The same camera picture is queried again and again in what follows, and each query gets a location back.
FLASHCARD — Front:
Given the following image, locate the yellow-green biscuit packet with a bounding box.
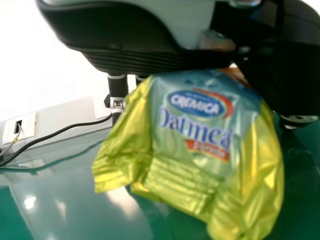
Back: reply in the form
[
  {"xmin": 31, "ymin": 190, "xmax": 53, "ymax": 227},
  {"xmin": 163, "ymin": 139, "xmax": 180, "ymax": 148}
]
[{"xmin": 91, "ymin": 68, "xmax": 286, "ymax": 240}]

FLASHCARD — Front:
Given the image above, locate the black plug cable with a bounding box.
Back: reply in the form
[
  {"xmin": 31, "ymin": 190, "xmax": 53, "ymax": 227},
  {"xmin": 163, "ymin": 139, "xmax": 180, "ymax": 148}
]
[{"xmin": 0, "ymin": 93, "xmax": 113, "ymax": 167}]

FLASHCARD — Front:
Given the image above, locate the white cable with yellow tag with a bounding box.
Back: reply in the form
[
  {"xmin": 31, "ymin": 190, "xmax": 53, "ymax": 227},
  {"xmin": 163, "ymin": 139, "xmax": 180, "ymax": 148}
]
[{"xmin": 0, "ymin": 123, "xmax": 25, "ymax": 161}]

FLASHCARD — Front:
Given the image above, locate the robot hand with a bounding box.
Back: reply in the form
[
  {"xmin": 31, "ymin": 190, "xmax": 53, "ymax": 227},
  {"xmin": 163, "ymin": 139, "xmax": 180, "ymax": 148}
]
[{"xmin": 36, "ymin": 0, "xmax": 320, "ymax": 131}]

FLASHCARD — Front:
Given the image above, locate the white socket strip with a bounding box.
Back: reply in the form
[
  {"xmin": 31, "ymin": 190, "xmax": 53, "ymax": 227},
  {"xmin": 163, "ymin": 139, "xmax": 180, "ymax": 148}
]
[{"xmin": 2, "ymin": 112, "xmax": 38, "ymax": 145}]

